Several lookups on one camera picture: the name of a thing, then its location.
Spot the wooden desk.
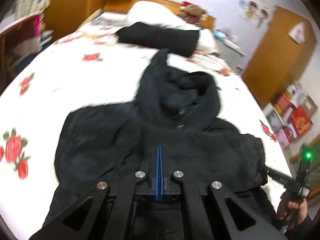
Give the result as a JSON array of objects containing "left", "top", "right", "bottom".
[{"left": 0, "top": 11, "right": 46, "bottom": 88}]

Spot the red plastic bin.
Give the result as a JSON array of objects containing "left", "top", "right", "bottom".
[{"left": 274, "top": 93, "right": 291, "bottom": 115}]

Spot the red gift box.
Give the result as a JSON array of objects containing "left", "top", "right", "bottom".
[{"left": 289, "top": 106, "right": 313, "bottom": 137}]

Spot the person right hand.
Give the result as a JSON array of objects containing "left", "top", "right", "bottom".
[{"left": 276, "top": 191, "right": 308, "bottom": 230}]

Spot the cartoon wall sticker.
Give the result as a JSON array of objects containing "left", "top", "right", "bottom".
[{"left": 236, "top": 0, "right": 277, "bottom": 29}]

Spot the white floral bed sheet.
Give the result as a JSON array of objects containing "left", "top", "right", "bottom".
[{"left": 1, "top": 16, "right": 289, "bottom": 239}]

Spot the folded black garment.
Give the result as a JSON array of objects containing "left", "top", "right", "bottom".
[{"left": 116, "top": 22, "right": 200, "bottom": 57}]

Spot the white plastic bag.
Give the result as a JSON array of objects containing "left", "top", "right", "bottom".
[{"left": 289, "top": 22, "right": 305, "bottom": 44}]

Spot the left wooden wardrobe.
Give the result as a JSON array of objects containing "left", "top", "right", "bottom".
[{"left": 44, "top": 0, "right": 104, "bottom": 41}]

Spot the white duvet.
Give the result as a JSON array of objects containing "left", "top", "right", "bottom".
[{"left": 125, "top": 1, "right": 218, "bottom": 54}]

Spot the right wooden wardrobe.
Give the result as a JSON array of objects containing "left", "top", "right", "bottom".
[{"left": 242, "top": 7, "right": 317, "bottom": 109}]

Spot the white bedside drawer cabinet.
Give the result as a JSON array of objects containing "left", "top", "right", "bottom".
[{"left": 216, "top": 40, "right": 246, "bottom": 70}]

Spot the brown teddy bear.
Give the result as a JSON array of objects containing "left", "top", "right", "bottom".
[{"left": 177, "top": 4, "right": 208, "bottom": 29}]

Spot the wooden wardrobe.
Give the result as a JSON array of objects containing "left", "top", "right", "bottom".
[
  {"left": 242, "top": 7, "right": 317, "bottom": 109},
  {"left": 44, "top": 0, "right": 104, "bottom": 41}
]

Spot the black puffer jacket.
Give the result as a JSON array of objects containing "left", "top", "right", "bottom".
[{"left": 44, "top": 50, "right": 275, "bottom": 224}]

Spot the wooden headboard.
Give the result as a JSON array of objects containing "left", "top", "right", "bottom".
[{"left": 102, "top": 0, "right": 217, "bottom": 30}]

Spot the pink patterned box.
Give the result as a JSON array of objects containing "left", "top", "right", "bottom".
[{"left": 276, "top": 127, "right": 295, "bottom": 150}]

